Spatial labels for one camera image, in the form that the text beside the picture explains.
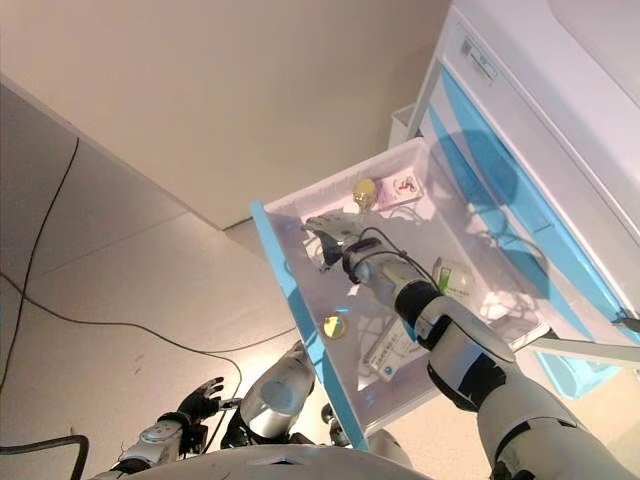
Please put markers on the small bottle yellow cap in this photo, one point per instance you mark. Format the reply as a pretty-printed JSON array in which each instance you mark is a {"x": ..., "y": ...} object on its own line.
[{"x": 364, "y": 191}]

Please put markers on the green white medicine box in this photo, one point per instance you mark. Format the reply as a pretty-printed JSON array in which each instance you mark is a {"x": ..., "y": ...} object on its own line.
[{"x": 452, "y": 280}]

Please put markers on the white medical cart blue drawers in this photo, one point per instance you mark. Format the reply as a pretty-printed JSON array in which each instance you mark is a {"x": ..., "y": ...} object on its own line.
[{"x": 550, "y": 75}]

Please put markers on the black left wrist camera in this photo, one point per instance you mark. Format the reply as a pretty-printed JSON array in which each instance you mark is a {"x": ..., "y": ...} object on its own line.
[{"x": 197, "y": 436}]

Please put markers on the pink white medicine box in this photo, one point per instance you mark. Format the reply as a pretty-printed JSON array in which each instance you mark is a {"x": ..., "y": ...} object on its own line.
[{"x": 400, "y": 189}]

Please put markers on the white crumpled plastic packets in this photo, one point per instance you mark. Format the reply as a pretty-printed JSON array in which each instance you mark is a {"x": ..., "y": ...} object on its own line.
[{"x": 500, "y": 302}]

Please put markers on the round yellow disc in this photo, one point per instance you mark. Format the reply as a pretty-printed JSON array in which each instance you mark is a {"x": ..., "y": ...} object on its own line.
[{"x": 335, "y": 325}]

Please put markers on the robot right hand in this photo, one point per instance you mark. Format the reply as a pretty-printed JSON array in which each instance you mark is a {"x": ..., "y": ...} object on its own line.
[{"x": 327, "y": 230}]

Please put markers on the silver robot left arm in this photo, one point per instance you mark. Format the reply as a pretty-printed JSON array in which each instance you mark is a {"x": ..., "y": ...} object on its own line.
[{"x": 155, "y": 440}]

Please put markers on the white blue medicine box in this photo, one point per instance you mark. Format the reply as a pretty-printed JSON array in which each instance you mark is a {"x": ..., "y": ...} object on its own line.
[{"x": 392, "y": 355}]

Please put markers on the silver robot left leg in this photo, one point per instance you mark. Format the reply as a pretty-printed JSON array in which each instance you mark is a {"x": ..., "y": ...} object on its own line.
[{"x": 280, "y": 395}]

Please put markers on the light blue plastic bin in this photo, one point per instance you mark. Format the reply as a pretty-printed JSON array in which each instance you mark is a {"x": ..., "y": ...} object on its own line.
[{"x": 575, "y": 372}]

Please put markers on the grey robot torso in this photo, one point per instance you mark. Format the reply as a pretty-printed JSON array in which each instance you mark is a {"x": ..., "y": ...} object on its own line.
[{"x": 280, "y": 466}]

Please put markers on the white drawer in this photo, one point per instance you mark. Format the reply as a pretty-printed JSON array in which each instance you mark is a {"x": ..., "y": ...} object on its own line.
[{"x": 440, "y": 240}]

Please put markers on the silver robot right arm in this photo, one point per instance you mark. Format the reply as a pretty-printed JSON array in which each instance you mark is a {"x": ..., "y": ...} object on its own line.
[{"x": 450, "y": 340}]

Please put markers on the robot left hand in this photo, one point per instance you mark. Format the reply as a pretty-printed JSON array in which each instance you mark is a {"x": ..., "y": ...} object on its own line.
[{"x": 202, "y": 400}]

